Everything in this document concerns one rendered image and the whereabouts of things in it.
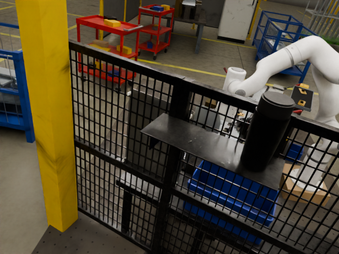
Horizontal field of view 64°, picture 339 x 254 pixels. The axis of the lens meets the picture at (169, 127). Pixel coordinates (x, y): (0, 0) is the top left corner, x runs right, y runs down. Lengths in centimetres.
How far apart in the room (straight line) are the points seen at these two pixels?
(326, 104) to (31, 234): 207
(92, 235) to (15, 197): 131
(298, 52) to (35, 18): 102
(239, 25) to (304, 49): 698
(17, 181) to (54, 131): 173
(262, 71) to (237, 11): 698
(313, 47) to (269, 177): 80
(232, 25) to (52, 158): 751
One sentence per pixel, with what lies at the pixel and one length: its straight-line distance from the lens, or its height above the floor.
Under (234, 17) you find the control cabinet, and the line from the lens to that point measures 823.
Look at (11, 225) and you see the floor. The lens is 242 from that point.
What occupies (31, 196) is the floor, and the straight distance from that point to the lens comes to 258.
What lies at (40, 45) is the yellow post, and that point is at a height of 155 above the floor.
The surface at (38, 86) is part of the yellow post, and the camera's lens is 98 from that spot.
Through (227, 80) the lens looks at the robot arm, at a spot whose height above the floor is 139.
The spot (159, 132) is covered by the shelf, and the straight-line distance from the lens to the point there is 72.
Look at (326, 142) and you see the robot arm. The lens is 163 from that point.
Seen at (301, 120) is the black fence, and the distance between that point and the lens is 71.
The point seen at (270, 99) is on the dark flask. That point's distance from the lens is 60.
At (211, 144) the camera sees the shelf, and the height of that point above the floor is 143.
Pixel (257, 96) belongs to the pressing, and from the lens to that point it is 225.
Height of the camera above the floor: 183
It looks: 32 degrees down
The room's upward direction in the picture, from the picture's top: 10 degrees clockwise
